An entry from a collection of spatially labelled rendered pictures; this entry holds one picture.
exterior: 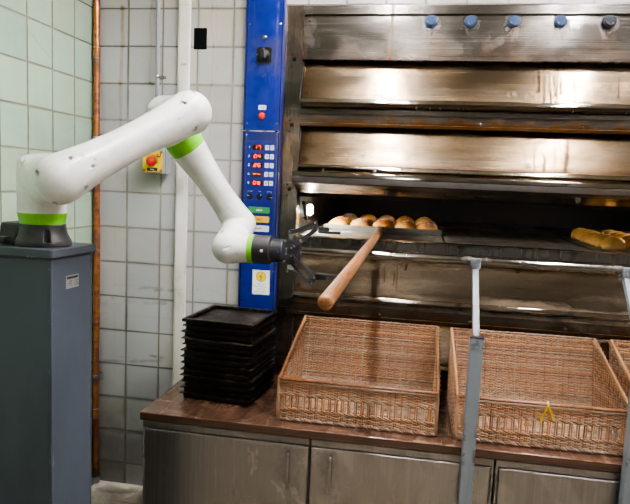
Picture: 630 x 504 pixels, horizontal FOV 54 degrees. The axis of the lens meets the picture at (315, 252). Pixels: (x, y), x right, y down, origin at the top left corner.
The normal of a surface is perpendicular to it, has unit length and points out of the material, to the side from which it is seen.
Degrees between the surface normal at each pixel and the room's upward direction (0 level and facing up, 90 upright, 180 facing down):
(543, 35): 90
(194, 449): 90
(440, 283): 70
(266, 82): 90
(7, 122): 90
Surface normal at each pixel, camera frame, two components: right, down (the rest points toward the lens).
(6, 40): 0.98, 0.06
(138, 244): -0.17, 0.11
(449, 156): -0.14, -0.24
